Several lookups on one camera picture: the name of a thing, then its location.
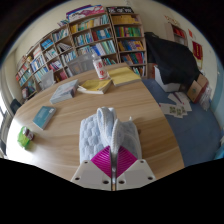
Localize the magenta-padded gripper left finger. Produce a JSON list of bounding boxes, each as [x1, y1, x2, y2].
[[70, 145, 113, 192]]

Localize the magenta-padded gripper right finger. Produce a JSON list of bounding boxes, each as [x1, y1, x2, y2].
[[114, 145, 157, 192]]

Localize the light blue waffle towel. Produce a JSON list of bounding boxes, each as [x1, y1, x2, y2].
[[78, 106, 143, 165]]

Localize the teal hardcover book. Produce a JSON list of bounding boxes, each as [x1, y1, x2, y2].
[[32, 105, 57, 131]]

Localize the papers on floor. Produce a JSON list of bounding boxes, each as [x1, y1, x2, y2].
[[159, 91, 193, 119]]

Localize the green plastic bag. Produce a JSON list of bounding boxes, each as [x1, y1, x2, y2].
[[17, 125, 32, 150]]

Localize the grey thick book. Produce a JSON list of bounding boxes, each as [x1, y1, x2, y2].
[[49, 78, 80, 105]]

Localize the white box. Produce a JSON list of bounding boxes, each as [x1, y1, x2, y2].
[[153, 65, 183, 93]]

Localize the yellow closed book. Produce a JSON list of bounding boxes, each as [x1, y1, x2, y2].
[[107, 66, 142, 88]]

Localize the dark office chair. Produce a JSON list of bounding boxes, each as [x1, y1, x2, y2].
[[9, 98, 23, 114]]

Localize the brown cardboard box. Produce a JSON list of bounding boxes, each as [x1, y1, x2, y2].
[[186, 73, 210, 104]]

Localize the grey mesh chair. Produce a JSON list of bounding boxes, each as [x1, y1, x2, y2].
[[68, 54, 98, 76], [39, 69, 56, 90]]

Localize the white plastic bottle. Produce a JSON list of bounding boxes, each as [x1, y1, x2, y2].
[[92, 54, 108, 81]]

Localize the wooden bookshelf unit with books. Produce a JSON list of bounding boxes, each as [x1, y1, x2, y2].
[[14, 4, 148, 101]]

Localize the red wall hanging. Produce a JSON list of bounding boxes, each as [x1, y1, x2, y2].
[[192, 40, 204, 61]]

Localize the small wall shelf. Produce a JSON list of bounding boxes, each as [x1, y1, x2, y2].
[[165, 21, 188, 46]]

